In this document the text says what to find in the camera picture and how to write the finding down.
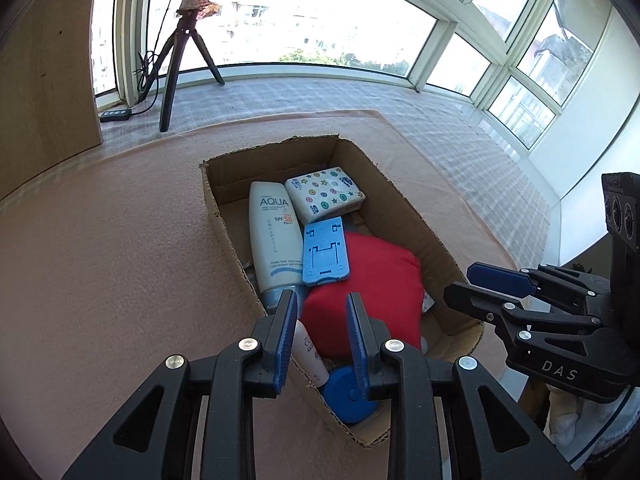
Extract patterned tissue pack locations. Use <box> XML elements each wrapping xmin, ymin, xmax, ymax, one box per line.
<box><xmin>285</xmin><ymin>165</ymin><xmax>366</xmax><ymax>224</ymax></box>

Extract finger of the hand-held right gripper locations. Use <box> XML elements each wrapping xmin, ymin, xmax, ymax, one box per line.
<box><xmin>443</xmin><ymin>282</ymin><xmax>601</xmax><ymax>346</ymax></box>
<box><xmin>466</xmin><ymin>261</ymin><xmax>608</xmax><ymax>311</ymax></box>

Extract white sunscreen bottle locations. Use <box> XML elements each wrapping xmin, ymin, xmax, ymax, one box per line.
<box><xmin>248</xmin><ymin>181</ymin><xmax>308</xmax><ymax>313</ymax></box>

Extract large wooden board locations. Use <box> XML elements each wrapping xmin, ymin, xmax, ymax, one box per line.
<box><xmin>0</xmin><ymin>0</ymin><xmax>103</xmax><ymax>201</ymax></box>

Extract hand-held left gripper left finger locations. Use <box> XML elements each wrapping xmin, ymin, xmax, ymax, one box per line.
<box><xmin>61</xmin><ymin>288</ymin><xmax>299</xmax><ymax>480</ymax></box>

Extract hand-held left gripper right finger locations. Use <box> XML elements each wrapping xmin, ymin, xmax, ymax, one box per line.
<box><xmin>346</xmin><ymin>291</ymin><xmax>581</xmax><ymax>480</ymax></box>

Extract checked cloth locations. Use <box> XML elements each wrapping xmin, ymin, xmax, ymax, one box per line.
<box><xmin>95</xmin><ymin>77</ymin><xmax>556</xmax><ymax>271</ymax></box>

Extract blue round case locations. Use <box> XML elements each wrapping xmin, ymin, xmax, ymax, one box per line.
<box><xmin>322</xmin><ymin>365</ymin><xmax>380</xmax><ymax>425</ymax></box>

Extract blue phone stand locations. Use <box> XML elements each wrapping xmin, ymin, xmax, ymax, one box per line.
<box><xmin>302</xmin><ymin>216</ymin><xmax>352</xmax><ymax>287</ymax></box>

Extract red fabric pouch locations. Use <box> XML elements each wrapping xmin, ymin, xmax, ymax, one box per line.
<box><xmin>300</xmin><ymin>232</ymin><xmax>435</xmax><ymax>361</ymax></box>

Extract pink tube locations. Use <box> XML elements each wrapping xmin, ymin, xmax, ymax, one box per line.
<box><xmin>291</xmin><ymin>319</ymin><xmax>331</xmax><ymax>390</ymax></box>

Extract white window frame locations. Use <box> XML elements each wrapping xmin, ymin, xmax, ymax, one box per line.
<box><xmin>90</xmin><ymin>0</ymin><xmax>640</xmax><ymax>151</ymax></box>

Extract black cables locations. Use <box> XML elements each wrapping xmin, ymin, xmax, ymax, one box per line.
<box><xmin>135</xmin><ymin>0</ymin><xmax>176</xmax><ymax>116</ymax></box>

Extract black tripod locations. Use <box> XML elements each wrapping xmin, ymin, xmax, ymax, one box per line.
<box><xmin>159</xmin><ymin>0</ymin><xmax>226</xmax><ymax>133</ymax></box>

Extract cardboard box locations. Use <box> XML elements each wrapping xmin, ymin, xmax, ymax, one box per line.
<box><xmin>200</xmin><ymin>134</ymin><xmax>485</xmax><ymax>448</ymax></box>

